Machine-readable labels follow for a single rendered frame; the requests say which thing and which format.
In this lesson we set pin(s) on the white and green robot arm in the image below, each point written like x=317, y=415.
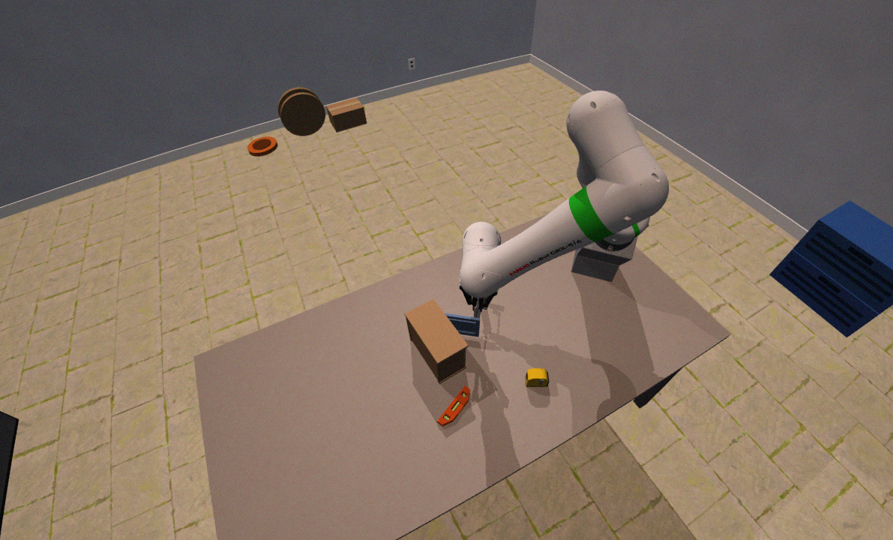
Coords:
x=622, y=186

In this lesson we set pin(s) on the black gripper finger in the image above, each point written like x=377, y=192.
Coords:
x=485, y=303
x=471, y=301

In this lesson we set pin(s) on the orange spirit level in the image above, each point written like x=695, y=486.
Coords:
x=455, y=407

